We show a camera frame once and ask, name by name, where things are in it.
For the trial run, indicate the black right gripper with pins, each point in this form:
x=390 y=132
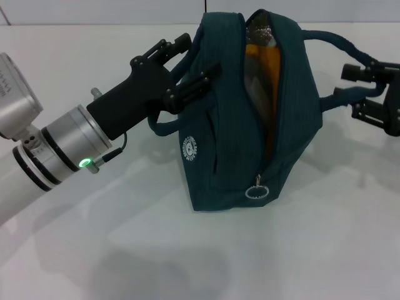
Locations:
x=392 y=103

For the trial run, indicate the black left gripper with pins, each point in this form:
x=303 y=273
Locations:
x=137 y=97

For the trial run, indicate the dark teal fabric bag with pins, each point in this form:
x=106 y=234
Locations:
x=218 y=140

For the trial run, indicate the yellow toy banana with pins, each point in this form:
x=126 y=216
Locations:
x=272 y=81

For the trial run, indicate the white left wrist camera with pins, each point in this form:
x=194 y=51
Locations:
x=15 y=100

